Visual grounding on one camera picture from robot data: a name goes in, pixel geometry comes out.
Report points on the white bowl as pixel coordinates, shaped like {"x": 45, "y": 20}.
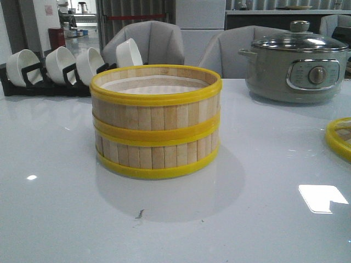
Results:
{"x": 17, "y": 62}
{"x": 128, "y": 54}
{"x": 56, "y": 61}
{"x": 87, "y": 64}

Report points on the grey armchair left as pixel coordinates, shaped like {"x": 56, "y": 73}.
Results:
{"x": 158, "y": 43}

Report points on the white bowl rightmost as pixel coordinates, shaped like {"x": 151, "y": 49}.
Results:
{"x": 128, "y": 54}

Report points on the black bowl rack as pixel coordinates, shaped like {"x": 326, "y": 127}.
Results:
{"x": 38, "y": 82}

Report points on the red bin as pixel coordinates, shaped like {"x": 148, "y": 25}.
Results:
{"x": 56, "y": 38}

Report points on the dark counter cabinet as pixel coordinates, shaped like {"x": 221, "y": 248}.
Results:
{"x": 277, "y": 18}

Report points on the grey electric cooking pot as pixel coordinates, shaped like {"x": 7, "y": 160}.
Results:
{"x": 298, "y": 77}

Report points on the grey armchair middle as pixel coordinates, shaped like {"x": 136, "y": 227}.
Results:
{"x": 222, "y": 52}

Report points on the white steamer liner cloth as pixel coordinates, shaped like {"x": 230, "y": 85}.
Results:
{"x": 155, "y": 85}

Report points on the grey armchair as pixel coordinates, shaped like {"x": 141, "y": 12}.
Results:
{"x": 330, "y": 22}
{"x": 222, "y": 52}
{"x": 158, "y": 43}

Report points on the grey armchair far right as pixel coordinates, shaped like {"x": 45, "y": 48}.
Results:
{"x": 330, "y": 22}

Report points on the woven bamboo steamer lid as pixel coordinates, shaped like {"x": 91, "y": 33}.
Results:
{"x": 337, "y": 136}

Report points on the white refrigerator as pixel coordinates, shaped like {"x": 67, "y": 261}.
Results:
{"x": 198, "y": 22}

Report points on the bamboo steamer tray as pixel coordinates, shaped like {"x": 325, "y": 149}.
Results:
{"x": 164, "y": 117}
{"x": 157, "y": 162}

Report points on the white bowl leftmost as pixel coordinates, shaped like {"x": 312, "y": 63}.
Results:
{"x": 17, "y": 62}

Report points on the glass pot lid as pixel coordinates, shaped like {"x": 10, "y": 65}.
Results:
{"x": 300, "y": 39}

